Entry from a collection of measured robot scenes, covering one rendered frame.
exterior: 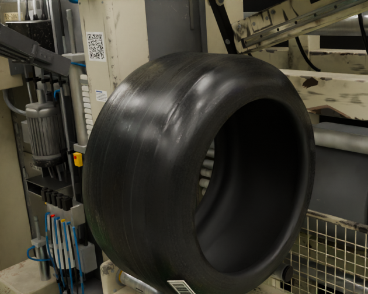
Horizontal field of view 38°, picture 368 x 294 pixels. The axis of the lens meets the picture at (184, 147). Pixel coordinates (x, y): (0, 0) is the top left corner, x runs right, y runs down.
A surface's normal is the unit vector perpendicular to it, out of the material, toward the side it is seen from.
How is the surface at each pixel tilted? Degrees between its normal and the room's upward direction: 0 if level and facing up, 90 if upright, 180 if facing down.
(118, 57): 90
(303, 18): 90
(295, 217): 51
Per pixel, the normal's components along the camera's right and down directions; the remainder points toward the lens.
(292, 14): -0.71, 0.25
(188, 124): 0.08, -0.28
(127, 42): 0.70, 0.16
